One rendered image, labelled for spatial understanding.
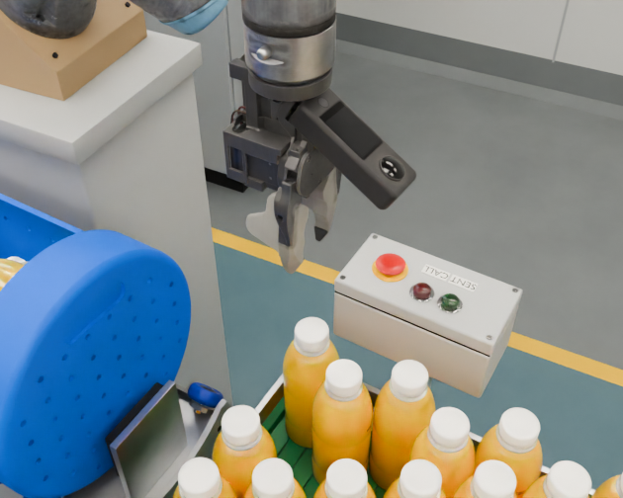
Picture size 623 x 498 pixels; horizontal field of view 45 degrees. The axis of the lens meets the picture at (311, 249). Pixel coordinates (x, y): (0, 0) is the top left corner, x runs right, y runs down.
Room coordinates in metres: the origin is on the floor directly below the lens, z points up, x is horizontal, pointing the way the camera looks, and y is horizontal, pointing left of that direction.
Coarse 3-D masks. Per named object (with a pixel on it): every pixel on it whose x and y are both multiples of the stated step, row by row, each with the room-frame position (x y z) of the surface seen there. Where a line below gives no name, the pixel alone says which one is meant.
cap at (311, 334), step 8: (304, 320) 0.57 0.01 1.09; (312, 320) 0.57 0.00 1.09; (320, 320) 0.57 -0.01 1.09; (296, 328) 0.56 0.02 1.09; (304, 328) 0.56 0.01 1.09; (312, 328) 0.56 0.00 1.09; (320, 328) 0.56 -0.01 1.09; (296, 336) 0.55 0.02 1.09; (304, 336) 0.55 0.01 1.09; (312, 336) 0.55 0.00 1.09; (320, 336) 0.55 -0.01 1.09; (328, 336) 0.55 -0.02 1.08; (304, 344) 0.54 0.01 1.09; (312, 344) 0.54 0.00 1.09; (320, 344) 0.54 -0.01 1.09
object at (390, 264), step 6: (378, 258) 0.65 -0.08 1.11; (384, 258) 0.65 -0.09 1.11; (390, 258) 0.65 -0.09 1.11; (396, 258) 0.65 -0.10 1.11; (402, 258) 0.65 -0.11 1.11; (378, 264) 0.64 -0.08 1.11; (384, 264) 0.64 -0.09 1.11; (390, 264) 0.64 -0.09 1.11; (396, 264) 0.64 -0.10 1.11; (402, 264) 0.64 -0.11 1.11; (378, 270) 0.64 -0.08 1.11; (384, 270) 0.63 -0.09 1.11; (390, 270) 0.63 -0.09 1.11; (396, 270) 0.63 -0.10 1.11; (402, 270) 0.63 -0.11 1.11
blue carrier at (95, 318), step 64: (0, 256) 0.75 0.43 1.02; (64, 256) 0.53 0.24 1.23; (128, 256) 0.54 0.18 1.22; (0, 320) 0.46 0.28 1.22; (64, 320) 0.46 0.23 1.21; (128, 320) 0.52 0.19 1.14; (0, 384) 0.41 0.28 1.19; (64, 384) 0.44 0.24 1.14; (128, 384) 0.51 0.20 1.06; (0, 448) 0.38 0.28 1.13; (64, 448) 0.42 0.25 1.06
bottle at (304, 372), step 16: (288, 352) 0.55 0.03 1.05; (304, 352) 0.54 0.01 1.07; (320, 352) 0.54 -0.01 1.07; (336, 352) 0.56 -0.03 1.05; (288, 368) 0.54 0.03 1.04; (304, 368) 0.53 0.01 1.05; (320, 368) 0.53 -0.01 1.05; (288, 384) 0.54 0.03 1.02; (304, 384) 0.52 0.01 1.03; (288, 400) 0.54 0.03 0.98; (304, 400) 0.52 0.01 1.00; (288, 416) 0.54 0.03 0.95; (304, 416) 0.52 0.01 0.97; (288, 432) 0.54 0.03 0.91; (304, 432) 0.52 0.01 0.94
